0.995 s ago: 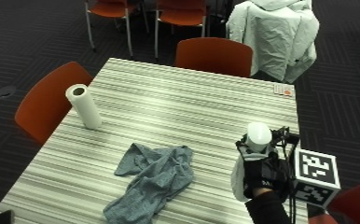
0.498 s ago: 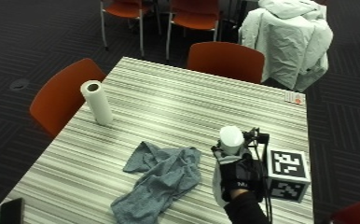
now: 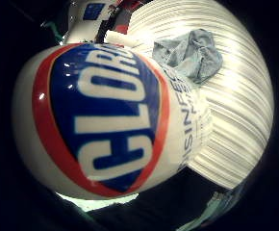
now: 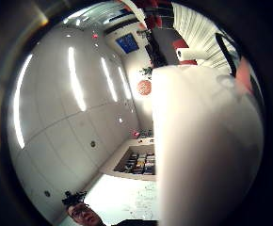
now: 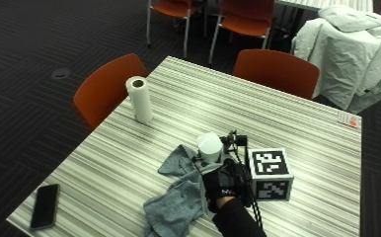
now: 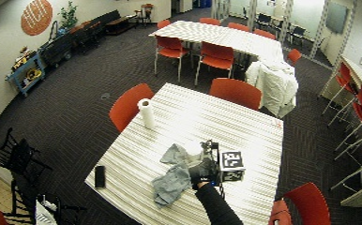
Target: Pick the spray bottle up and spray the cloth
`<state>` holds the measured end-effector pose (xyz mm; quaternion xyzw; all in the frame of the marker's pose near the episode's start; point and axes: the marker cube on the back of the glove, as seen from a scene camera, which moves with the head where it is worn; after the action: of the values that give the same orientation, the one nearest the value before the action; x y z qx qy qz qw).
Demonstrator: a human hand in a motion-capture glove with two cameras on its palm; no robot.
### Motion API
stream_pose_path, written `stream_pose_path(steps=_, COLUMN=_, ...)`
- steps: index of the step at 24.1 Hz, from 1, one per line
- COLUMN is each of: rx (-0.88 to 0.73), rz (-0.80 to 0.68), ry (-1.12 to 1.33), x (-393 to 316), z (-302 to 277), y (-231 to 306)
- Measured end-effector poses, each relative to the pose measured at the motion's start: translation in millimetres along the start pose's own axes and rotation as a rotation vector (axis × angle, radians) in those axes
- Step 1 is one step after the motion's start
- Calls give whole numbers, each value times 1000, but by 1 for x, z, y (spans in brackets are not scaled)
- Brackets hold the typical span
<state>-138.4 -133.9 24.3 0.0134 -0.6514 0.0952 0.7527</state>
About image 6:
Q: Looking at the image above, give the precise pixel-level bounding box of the grey cloth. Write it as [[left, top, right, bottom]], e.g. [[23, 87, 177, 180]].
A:
[[151, 142, 204, 206]]

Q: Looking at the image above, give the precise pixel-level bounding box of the white cube with black markers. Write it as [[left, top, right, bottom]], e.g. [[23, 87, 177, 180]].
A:
[[219, 150, 248, 183]]

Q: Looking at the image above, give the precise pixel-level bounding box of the white paper towel roll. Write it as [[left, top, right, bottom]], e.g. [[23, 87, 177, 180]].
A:
[[136, 97, 157, 130]]

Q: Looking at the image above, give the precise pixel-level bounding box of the black phone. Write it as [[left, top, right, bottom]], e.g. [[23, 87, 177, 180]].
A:
[[93, 165, 108, 189]]

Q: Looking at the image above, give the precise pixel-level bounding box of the red chair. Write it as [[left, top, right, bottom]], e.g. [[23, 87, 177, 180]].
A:
[[152, 35, 192, 83], [108, 82, 156, 133], [286, 48, 304, 67], [282, 182, 332, 225], [156, 19, 172, 30], [199, 17, 223, 27], [193, 40, 236, 86], [268, 199, 293, 225], [228, 22, 252, 33], [253, 28, 277, 41], [209, 77, 264, 112]]

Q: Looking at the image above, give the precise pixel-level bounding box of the white crumpled sheet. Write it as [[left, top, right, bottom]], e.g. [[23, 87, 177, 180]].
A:
[[245, 58, 300, 119]]

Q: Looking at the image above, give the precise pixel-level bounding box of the black folding chair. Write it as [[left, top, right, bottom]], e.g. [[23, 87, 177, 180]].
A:
[[0, 127, 54, 217], [3, 192, 89, 225]]

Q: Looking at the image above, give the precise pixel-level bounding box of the white bag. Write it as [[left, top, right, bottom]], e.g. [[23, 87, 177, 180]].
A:
[[35, 200, 59, 225]]

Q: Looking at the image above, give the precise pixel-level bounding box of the white striped table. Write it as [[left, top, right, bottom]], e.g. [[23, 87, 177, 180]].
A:
[[148, 20, 285, 63]]

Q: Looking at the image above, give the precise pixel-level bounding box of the blue utility cart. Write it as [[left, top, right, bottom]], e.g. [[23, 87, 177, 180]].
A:
[[6, 50, 48, 98]]

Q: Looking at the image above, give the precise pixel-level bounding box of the black wagon cart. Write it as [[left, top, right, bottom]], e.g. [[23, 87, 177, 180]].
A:
[[38, 20, 76, 68]]

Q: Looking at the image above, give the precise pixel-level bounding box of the wooden chair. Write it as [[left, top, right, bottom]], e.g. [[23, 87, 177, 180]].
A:
[[133, 3, 155, 26]]

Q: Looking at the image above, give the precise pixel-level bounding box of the black bench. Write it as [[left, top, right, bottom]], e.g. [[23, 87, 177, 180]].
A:
[[71, 9, 137, 41]]

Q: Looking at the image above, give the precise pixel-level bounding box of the green potted plant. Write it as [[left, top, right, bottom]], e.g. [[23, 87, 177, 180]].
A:
[[58, 0, 79, 31]]

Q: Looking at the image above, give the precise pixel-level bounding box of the black glove camera mount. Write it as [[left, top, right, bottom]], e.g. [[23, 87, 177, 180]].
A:
[[199, 140, 221, 163]]

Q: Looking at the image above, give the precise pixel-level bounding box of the dark wall board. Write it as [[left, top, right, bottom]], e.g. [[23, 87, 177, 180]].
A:
[[325, 1, 352, 35]]

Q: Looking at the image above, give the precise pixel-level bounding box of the round orange wall sign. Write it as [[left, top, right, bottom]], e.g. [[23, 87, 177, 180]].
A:
[[20, 0, 54, 37]]

